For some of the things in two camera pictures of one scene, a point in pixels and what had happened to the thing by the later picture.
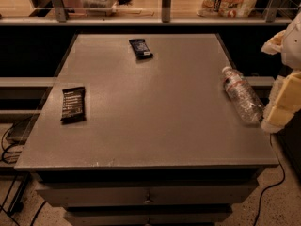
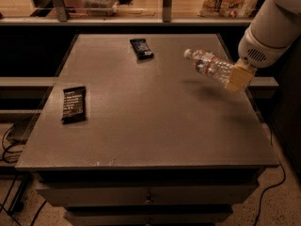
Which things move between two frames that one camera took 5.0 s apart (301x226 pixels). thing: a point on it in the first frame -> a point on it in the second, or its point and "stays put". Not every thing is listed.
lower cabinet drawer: [194, 216] stays put
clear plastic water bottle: [244, 96] -> [211, 65]
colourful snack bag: [228, 1] stays put
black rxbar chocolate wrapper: [73, 105] stays put
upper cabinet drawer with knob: [226, 193] stays put
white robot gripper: [293, 46] -> [254, 52]
